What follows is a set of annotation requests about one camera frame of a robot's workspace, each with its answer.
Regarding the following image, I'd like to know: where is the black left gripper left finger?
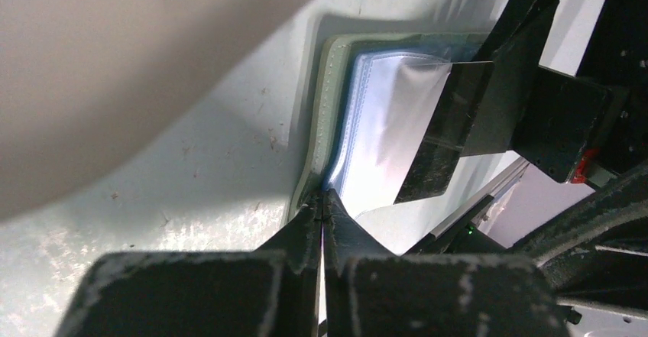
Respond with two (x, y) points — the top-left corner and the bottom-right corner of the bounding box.
(56, 195), (322, 336)

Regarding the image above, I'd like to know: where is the white plastic bin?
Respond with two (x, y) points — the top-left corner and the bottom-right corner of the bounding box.
(0, 0), (350, 222)

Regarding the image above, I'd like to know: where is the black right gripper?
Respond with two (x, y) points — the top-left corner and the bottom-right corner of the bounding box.
(462, 0), (647, 319)

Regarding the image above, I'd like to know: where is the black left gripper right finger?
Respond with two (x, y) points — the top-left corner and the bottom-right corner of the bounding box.
(322, 190), (569, 336)

